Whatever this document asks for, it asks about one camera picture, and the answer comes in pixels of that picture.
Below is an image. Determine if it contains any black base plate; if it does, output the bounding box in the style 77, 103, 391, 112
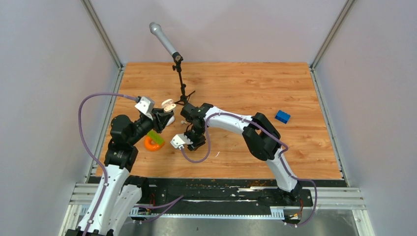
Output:
137, 178, 314, 215

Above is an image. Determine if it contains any green block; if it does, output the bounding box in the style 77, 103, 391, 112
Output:
147, 130, 165, 145

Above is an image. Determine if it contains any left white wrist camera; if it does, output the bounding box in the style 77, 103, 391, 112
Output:
135, 96, 155, 120

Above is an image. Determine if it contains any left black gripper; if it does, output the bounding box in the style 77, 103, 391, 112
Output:
128, 107, 174, 146

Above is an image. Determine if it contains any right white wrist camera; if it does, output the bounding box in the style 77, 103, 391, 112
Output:
170, 134, 192, 149

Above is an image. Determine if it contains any orange ring toy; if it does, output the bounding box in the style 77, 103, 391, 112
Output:
144, 136, 165, 151

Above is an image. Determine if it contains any white earbud charging case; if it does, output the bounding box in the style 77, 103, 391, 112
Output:
166, 116, 175, 126

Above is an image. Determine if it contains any grey microphone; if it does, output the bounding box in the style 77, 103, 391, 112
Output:
149, 22, 180, 60

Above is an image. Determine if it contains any blue object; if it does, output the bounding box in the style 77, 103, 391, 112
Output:
275, 110, 291, 124

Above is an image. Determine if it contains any black tripod microphone stand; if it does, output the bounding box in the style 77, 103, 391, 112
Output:
172, 52, 196, 106

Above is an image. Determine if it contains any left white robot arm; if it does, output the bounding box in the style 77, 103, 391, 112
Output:
65, 108, 174, 236

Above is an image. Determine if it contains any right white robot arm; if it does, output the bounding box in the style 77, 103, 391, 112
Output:
171, 103, 302, 206

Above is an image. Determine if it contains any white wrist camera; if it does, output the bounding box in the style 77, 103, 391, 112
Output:
135, 96, 155, 120
170, 134, 192, 149

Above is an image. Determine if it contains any small beige charging case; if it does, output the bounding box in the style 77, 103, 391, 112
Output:
161, 99, 177, 112

